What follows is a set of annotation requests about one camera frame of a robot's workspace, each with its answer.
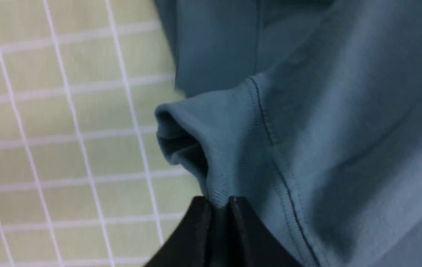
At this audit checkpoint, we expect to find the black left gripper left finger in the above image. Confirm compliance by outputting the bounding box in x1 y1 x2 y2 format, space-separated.
145 196 212 267

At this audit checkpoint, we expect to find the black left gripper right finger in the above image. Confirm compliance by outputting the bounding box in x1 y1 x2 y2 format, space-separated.
228 197 301 267

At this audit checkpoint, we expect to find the green long sleeve shirt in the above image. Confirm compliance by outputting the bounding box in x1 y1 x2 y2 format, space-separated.
154 0 422 267

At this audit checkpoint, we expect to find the green checkered table cloth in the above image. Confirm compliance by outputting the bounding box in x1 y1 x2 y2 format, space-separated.
0 0 200 267

